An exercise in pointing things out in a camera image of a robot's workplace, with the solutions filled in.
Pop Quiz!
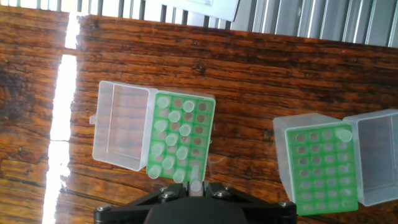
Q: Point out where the brown wooden board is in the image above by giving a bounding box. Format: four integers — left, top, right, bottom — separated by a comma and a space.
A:
0, 5, 398, 224

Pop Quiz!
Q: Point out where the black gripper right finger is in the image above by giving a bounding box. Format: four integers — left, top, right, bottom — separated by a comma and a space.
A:
204, 182, 300, 224

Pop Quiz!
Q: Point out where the tall green pipette tip holder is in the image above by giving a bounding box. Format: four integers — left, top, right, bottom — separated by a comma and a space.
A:
274, 109, 398, 217

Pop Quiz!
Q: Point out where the printed white paper sheet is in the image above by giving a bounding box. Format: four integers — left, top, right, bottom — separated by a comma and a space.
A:
162, 0, 242, 18

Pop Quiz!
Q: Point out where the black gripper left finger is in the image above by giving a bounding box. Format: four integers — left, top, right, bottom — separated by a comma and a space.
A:
93, 182, 191, 224

